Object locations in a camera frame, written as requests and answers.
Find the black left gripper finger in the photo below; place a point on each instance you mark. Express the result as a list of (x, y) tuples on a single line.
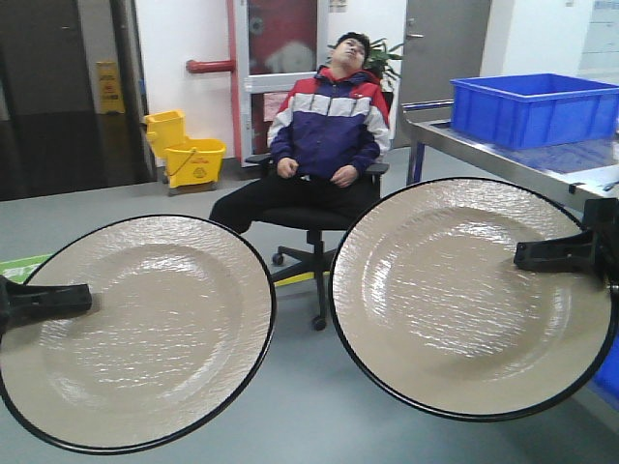
[(23, 305)]

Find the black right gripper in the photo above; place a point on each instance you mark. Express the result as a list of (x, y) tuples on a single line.
[(592, 252)]

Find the beige black-rimmed plate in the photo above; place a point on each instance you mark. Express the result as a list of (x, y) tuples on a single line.
[(182, 317), (428, 301)]

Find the stainless steel table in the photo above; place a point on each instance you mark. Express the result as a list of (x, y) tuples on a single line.
[(569, 174)]

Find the blue plastic crate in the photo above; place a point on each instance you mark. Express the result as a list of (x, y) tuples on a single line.
[(534, 110)]

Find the yellow mop bucket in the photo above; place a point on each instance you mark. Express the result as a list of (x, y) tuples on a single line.
[(188, 161)]

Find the yellow wet floor sign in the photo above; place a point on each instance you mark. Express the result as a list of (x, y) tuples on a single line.
[(110, 91)]

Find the black office chair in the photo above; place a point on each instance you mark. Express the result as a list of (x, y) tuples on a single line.
[(314, 221)]

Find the sleeping man in jacket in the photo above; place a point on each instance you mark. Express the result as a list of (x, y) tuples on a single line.
[(331, 128)]

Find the red pipe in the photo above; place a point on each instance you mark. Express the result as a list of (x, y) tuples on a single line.
[(201, 67)]

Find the red fire hose cabinet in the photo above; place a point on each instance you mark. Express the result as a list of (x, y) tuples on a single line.
[(275, 43)]

